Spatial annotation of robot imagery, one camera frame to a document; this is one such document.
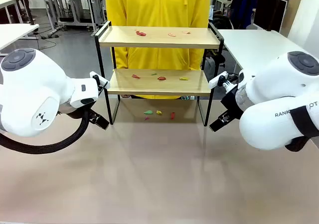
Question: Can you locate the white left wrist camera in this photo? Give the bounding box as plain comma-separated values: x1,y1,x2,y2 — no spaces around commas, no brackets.
89,71,111,92

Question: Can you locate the black office chair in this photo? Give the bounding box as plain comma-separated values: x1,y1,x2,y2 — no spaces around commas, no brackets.
203,48,227,73

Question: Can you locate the white desk with red panel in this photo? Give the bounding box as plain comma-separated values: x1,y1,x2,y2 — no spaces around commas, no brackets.
0,0,25,24

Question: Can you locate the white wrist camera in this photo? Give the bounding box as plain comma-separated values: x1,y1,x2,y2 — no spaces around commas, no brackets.
89,71,111,92
208,71,240,91

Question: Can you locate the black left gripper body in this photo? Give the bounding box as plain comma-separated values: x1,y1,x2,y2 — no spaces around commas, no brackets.
57,104,102,125

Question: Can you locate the black monitor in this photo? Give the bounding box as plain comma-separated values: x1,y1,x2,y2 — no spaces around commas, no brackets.
253,0,287,32

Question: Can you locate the person in yellow hoodie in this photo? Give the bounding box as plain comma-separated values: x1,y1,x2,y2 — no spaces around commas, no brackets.
105,0,211,100

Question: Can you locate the black bag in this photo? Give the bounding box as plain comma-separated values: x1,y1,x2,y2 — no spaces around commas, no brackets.
211,9,234,30

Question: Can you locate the brown cardboard panel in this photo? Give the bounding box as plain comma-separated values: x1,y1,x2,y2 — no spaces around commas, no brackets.
280,0,304,38

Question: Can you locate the black floor cable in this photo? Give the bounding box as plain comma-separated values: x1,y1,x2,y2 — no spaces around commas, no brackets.
32,28,60,51

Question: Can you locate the black pole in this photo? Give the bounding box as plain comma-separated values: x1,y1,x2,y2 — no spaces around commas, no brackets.
19,0,35,25

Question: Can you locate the two-tier wooden black-frame shelf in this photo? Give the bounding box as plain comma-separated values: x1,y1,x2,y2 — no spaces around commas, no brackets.
94,20,224,127

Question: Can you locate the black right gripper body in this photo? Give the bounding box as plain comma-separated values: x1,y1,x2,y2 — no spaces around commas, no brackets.
220,85,245,118

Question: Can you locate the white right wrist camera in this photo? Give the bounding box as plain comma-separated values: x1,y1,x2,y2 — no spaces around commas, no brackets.
208,71,240,91

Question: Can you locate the white table rounded corner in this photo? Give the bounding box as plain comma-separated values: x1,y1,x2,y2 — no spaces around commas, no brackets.
0,23,40,57

